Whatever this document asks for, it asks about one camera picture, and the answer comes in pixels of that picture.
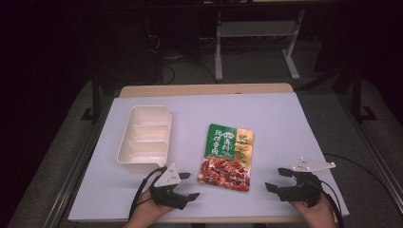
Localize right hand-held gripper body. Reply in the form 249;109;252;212
278;157;336;207

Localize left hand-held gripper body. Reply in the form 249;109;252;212
149;162;188;211

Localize white divided plastic container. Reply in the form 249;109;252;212
116;104;173;174

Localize green seasoning packet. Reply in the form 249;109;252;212
197;123;255;193

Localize person's right hand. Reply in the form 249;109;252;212
291;193;337;228

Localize person's left hand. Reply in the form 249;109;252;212
124;189;175;228

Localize white table mat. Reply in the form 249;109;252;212
67;92;350;222

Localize black metal stand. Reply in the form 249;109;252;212
80;79;103;124
351;66;378;124

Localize white metal stand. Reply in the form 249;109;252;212
214;8;307;83

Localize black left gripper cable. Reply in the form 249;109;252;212
127;165;169;220

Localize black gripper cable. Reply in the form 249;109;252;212
319;180;346;228
127;165;169;220

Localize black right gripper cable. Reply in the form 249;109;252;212
319;180;346;228

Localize black cable on floor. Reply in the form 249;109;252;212
322;153;395;200

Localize metal frame rail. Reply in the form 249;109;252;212
337;93;403;207
42;101;112;228

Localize tangled black floor cables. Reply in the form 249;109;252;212
147;31;220;86

